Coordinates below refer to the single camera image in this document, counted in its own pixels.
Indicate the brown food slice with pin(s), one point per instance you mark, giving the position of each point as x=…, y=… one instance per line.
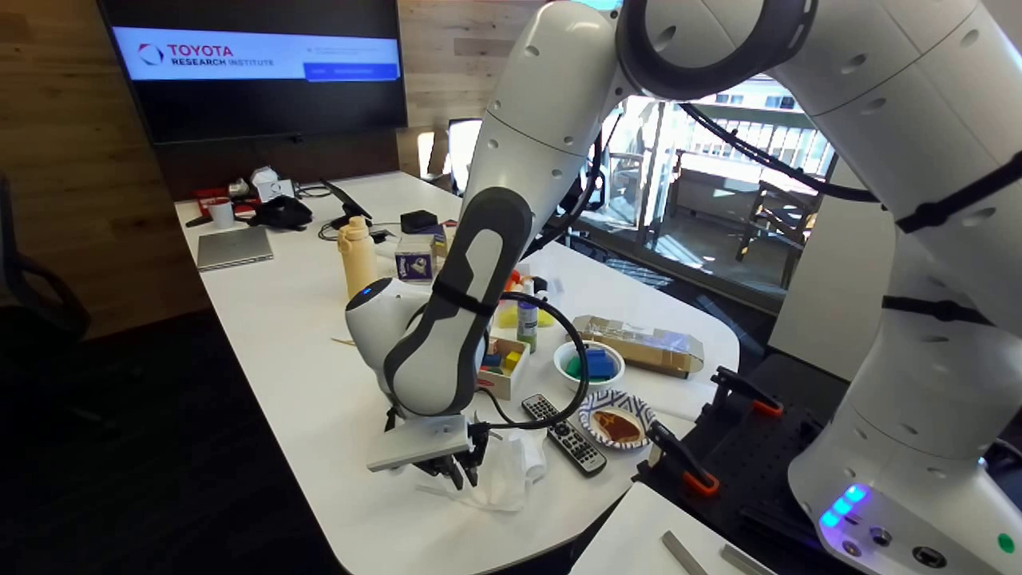
x=615, y=430

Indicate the brown padded mailer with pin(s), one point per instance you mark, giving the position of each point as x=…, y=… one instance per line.
x=642, y=347

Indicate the grey cube box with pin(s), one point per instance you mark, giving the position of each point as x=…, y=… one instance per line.
x=412, y=267

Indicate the blue and white bottle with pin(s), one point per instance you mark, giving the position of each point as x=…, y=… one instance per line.
x=528, y=320

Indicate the grey metal strip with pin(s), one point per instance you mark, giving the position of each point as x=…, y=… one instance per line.
x=682, y=553
x=740, y=561

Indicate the blue toy block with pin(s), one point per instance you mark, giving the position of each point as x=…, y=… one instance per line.
x=602, y=365

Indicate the red object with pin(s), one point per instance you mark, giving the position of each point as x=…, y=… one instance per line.
x=202, y=197

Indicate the yellow toy block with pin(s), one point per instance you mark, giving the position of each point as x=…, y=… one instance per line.
x=507, y=316

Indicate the black remote control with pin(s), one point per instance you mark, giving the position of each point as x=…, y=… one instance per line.
x=569, y=441

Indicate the green toy block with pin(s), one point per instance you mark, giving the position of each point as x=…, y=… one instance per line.
x=572, y=367

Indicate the cream squeeze bottle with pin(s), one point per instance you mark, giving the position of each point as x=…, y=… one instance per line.
x=354, y=256

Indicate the grey laptop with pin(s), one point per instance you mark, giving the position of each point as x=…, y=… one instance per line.
x=233, y=247

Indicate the wall television screen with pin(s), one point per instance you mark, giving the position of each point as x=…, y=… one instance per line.
x=255, y=98

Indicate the clear plastic bin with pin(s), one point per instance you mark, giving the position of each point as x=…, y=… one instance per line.
x=549, y=303

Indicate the white bowl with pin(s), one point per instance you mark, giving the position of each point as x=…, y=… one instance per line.
x=617, y=347

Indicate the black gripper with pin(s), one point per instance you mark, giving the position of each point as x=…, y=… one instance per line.
x=475, y=441

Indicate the small white open box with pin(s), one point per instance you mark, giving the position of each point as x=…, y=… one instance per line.
x=507, y=367

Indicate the white device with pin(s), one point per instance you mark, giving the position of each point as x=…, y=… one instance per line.
x=271, y=182

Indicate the blue patterned plate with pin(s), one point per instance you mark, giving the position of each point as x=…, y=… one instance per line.
x=642, y=409

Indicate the white cup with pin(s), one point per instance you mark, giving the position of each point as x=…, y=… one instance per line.
x=221, y=212

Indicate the black mounting stand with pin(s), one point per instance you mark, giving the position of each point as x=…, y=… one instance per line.
x=766, y=457

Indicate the black bag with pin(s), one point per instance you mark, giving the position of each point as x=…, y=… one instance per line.
x=282, y=212

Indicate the white flat board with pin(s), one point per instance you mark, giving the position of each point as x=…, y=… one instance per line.
x=638, y=532

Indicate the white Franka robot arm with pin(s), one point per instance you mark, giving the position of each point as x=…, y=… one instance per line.
x=905, y=162

